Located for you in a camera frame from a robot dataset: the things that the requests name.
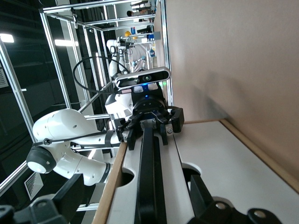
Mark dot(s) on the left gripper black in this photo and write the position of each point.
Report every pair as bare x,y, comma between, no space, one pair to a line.
149,106

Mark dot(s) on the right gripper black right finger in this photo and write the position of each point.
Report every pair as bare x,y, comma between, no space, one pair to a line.
198,198

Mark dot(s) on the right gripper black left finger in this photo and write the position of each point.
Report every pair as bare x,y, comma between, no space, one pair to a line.
70,193

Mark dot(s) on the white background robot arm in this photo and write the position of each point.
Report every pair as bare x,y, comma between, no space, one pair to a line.
113,67

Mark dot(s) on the gray blue-jointed robot arm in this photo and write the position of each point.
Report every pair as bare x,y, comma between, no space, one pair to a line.
140,61

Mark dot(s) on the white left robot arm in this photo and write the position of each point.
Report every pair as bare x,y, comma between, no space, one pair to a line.
60,126

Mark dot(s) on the light wooden drawer cabinet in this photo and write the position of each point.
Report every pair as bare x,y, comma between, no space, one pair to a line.
109,186

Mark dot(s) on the white air vent grille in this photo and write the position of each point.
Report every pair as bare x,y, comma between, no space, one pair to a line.
3,79
33,186

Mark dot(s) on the yellow hard hat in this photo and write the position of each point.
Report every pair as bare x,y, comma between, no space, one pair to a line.
127,34

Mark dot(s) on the background person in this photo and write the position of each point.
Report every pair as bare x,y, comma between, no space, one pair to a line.
130,13

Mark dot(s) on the rectangular ceiling light panel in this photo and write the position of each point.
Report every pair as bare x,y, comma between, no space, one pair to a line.
6,38
66,43

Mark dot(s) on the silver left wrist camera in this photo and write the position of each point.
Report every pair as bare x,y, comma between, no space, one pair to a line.
144,78

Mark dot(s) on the neighbouring aluminium cell frame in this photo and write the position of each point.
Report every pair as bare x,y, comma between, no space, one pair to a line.
167,46

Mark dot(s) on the large aluminium cell frame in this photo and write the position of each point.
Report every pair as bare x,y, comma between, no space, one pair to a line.
18,93

